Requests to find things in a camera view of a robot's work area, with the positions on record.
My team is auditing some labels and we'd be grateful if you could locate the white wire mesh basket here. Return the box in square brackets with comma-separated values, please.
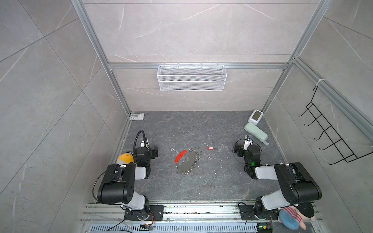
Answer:
[157, 65, 227, 92]

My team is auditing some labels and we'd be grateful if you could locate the grey key organizer red handle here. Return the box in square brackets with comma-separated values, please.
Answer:
[174, 150, 200, 174]

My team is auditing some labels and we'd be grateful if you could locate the black wire hook rack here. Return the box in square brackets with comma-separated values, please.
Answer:
[297, 86, 373, 165]

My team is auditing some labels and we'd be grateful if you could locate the green eyeglass case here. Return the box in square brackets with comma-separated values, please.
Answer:
[244, 122, 269, 146]

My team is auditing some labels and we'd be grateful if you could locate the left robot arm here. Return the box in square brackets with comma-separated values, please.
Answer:
[92, 146, 158, 220]

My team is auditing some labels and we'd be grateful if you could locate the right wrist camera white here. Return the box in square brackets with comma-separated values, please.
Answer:
[243, 135, 253, 150]

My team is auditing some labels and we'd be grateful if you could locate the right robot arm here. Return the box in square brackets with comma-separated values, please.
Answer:
[232, 139, 322, 220]

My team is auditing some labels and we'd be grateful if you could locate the white corner bracket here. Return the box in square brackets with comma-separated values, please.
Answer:
[129, 113, 145, 121]

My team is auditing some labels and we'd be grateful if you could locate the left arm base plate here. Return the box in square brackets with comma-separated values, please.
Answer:
[124, 205, 165, 221]

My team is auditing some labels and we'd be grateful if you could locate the boy plush doll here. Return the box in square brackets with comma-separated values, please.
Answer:
[278, 203, 316, 230]

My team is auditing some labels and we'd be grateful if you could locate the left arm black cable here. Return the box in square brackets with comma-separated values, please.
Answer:
[132, 129, 146, 159]

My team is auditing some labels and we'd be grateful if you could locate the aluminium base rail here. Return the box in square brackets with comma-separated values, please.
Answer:
[78, 199, 324, 233]

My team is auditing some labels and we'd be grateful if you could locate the yellow plush toy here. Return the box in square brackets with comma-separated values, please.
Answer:
[117, 152, 134, 165]

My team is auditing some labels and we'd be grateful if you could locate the white digital timer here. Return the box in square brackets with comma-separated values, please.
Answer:
[248, 110, 264, 125]

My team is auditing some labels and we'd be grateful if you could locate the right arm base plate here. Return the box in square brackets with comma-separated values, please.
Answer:
[238, 203, 279, 221]

